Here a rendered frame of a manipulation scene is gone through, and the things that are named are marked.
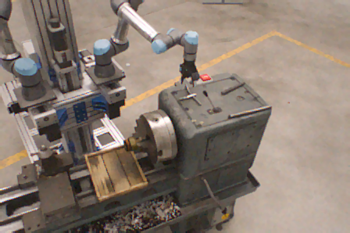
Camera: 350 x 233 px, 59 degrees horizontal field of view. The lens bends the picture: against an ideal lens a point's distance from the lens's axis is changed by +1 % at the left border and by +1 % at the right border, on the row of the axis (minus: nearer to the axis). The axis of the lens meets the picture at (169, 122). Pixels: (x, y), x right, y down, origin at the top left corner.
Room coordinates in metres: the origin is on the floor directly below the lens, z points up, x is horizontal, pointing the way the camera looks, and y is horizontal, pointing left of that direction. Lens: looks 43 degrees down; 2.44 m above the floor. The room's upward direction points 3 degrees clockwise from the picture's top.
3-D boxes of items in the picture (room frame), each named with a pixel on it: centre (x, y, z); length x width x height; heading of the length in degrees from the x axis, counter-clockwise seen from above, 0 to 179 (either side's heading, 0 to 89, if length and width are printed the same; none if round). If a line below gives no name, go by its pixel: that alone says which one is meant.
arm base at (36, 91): (1.57, 0.90, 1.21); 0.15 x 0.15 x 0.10
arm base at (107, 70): (1.85, 0.49, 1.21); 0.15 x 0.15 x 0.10
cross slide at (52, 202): (1.05, 0.65, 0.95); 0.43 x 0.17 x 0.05; 26
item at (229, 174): (1.50, -0.27, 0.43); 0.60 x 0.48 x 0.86; 116
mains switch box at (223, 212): (1.26, -0.39, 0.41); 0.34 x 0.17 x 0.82; 116
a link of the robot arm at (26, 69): (1.57, 0.90, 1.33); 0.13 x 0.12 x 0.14; 56
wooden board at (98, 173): (1.19, 0.33, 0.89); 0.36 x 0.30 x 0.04; 26
